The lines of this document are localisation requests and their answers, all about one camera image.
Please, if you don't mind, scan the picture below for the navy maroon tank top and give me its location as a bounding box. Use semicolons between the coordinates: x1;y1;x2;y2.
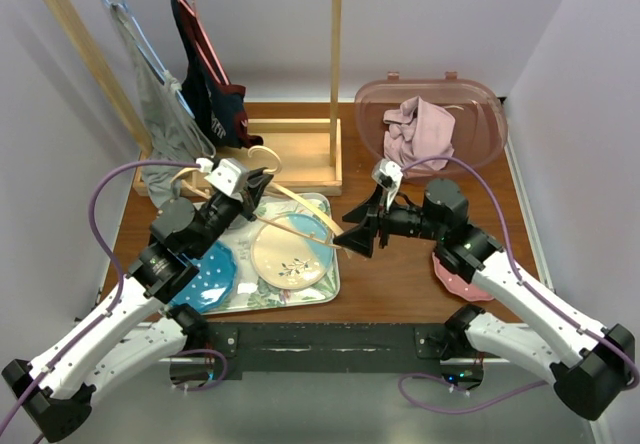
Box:
174;19;264;149

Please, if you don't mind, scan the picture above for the pink transparent plastic bin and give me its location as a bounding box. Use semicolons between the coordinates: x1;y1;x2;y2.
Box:
354;72;508;168

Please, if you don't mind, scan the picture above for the grey ceramic mug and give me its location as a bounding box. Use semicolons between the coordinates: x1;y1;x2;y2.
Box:
227;215;254;233

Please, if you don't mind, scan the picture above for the light blue hanger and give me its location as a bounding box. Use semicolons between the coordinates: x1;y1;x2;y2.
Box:
118;0;194;118

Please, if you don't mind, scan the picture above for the wooden clothes rack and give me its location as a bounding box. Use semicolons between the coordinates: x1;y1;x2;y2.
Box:
43;0;342;196

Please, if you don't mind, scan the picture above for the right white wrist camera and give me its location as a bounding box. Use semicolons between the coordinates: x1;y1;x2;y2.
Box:
371;158;403;210

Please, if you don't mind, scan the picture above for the cream plastic hanger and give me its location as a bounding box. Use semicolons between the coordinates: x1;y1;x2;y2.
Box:
169;145;354;255

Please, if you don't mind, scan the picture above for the pink plastic hanger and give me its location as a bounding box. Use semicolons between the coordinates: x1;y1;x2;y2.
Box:
172;0;231;87

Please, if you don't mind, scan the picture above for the grey tank top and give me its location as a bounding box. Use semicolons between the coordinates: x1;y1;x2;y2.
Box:
103;0;215;207

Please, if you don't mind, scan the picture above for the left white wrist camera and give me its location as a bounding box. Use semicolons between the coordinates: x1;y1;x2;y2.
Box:
196;158;249;200

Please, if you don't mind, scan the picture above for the blue dotted plate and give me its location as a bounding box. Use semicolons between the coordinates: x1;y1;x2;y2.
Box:
170;242;238;314

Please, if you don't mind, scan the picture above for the pink dotted plate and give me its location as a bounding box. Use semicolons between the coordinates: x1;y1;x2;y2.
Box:
432;253;494;303

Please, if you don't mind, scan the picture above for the cream and blue plate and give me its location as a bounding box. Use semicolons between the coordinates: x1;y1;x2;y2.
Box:
251;213;334;290

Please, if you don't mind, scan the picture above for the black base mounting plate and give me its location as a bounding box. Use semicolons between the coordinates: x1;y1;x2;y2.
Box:
168;321;504;391

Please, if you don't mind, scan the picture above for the pink tank top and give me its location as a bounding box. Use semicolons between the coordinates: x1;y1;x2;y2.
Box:
383;96;456;167

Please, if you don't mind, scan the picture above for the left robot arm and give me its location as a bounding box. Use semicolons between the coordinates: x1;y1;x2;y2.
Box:
1;159;274;443

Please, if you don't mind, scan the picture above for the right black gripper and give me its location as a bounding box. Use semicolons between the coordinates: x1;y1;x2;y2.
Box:
333;182;444;258

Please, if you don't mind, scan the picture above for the floral rectangular tray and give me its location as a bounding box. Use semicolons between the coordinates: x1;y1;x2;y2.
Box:
205;197;340;314

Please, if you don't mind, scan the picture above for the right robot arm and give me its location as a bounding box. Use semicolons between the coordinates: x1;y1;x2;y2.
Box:
334;179;639;421

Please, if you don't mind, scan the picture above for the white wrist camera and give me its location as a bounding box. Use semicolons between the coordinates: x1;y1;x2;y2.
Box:
196;158;249;200
371;158;403;210

